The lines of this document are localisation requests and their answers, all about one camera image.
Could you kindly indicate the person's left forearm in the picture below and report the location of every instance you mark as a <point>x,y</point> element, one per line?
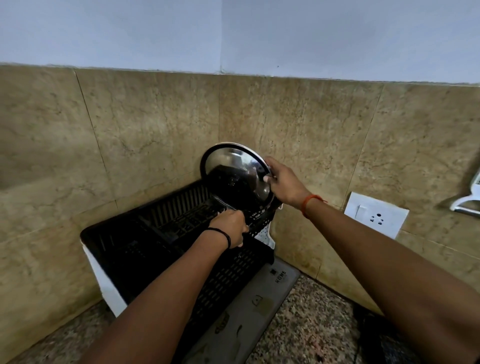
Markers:
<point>157,303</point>

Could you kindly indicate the white drip tray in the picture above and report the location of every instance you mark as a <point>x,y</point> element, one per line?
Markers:
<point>108,285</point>

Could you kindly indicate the person's left fingers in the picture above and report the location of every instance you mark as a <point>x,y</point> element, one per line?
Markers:
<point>240,225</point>

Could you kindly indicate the person's left hand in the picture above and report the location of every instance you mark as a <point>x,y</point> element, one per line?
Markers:
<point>231,228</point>

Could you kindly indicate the steel plate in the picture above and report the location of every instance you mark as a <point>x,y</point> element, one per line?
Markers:
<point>237,176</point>

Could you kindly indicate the grey printed mat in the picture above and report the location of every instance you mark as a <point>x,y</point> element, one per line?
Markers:
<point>243,318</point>

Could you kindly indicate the steel utensil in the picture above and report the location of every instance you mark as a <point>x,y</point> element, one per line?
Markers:
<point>223,204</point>

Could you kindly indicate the orange wrist thread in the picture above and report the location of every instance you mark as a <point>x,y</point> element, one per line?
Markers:
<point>309,204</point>

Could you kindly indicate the person's right hand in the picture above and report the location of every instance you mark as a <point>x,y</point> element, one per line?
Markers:
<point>287,183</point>

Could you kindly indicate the white wall hook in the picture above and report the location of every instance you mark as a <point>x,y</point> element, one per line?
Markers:
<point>467,198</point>

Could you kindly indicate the black wrist thread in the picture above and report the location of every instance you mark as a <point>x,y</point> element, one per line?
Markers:
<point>221,234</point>

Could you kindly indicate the person's right forearm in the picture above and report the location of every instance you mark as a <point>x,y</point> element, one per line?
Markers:
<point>390,273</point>

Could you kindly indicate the person's right thumb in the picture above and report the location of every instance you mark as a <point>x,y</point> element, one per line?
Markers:
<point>269,179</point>

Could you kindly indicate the black plastic dish basket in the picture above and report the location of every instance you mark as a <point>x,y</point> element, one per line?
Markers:
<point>180,243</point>

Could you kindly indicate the white wall socket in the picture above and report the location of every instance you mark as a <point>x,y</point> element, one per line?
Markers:
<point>376,215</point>

